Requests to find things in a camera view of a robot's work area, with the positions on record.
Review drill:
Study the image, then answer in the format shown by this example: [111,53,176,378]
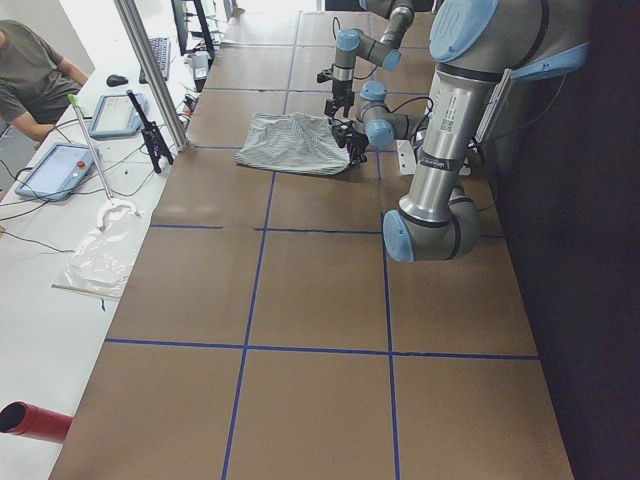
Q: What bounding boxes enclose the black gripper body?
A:
[316,66,354,116]
[329,119,368,152]

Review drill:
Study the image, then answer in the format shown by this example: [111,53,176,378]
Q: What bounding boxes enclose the blue white striped polo shirt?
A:
[235,112,350,175]

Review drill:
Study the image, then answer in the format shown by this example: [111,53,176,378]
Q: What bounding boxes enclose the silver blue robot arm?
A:
[317,1,592,263]
[317,0,415,118]

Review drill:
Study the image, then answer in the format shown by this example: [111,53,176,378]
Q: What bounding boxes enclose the black keyboard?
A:
[148,37,171,80]

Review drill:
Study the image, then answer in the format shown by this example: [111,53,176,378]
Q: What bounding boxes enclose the far blue teach pendant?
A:
[89,94,142,140]

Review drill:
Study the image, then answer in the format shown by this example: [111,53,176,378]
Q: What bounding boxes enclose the blue teach pendant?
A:
[15,142,94,201]
[89,94,142,140]

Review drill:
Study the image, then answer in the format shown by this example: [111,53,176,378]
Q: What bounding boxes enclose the black computer mouse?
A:
[106,74,129,87]

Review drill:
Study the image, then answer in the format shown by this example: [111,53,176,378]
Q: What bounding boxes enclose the white reacher grabber stick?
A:
[67,94,140,232]

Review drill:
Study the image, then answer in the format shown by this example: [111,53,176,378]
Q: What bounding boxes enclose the near blue teach pendant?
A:
[15,142,94,201]

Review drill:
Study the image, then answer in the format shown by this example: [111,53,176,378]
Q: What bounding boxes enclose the clear plastic bag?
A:
[52,208,149,300]

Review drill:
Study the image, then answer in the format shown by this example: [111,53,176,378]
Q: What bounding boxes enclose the seated person in grey shirt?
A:
[1,19,88,142]

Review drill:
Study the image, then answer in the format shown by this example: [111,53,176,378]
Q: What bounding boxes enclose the red cylinder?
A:
[1,401,73,444]

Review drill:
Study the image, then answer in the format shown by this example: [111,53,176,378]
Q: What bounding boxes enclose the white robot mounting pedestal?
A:
[397,128,471,176]

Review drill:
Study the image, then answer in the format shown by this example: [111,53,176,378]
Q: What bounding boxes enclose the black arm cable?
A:
[384,95,435,146]

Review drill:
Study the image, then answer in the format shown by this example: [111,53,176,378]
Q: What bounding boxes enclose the black camera stand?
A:
[126,90,174,174]

